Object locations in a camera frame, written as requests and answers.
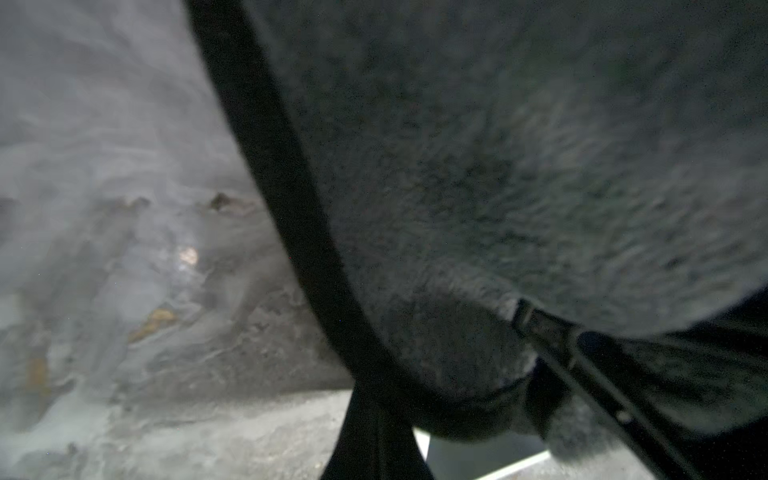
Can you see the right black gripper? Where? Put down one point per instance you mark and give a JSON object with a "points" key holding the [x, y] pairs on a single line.
{"points": [[630, 390]]}

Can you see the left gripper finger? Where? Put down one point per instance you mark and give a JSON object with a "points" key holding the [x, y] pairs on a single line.
{"points": [[374, 444]]}

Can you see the white drawing tablet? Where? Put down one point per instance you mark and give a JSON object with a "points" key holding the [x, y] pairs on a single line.
{"points": [[497, 458]]}

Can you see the blue grey microfibre cloth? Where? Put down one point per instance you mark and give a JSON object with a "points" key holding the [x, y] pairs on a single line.
{"points": [[435, 166]]}

